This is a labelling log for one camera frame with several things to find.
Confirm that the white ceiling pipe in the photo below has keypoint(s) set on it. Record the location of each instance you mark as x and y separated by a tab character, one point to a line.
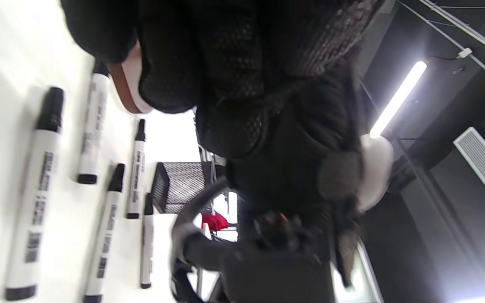
463	26

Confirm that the black-capped white marker pen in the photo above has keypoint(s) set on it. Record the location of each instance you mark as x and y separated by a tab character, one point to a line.
36	189
105	235
146	244
136	176
93	126

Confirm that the brown wooden hook rack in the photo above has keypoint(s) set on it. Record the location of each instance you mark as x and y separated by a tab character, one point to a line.
120	84

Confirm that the long white ceiling light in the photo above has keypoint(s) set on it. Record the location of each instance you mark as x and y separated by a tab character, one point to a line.
398	99

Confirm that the person's left hand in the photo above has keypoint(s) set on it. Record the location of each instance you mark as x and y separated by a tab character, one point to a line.
234	50

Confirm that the person's right hand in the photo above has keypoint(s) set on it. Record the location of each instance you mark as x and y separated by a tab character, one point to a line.
297	139

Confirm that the black mesh pen holder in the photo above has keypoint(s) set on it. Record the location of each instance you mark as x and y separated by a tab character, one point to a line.
179	185

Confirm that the grey white handheld controller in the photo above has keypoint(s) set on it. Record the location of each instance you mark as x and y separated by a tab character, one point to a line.
375	168

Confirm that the white slatted air vent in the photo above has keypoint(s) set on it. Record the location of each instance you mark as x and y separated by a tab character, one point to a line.
484	168

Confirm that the red cloth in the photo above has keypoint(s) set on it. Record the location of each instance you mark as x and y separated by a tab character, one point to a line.
215	221

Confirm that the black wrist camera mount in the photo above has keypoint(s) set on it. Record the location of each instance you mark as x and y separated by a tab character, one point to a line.
276	269

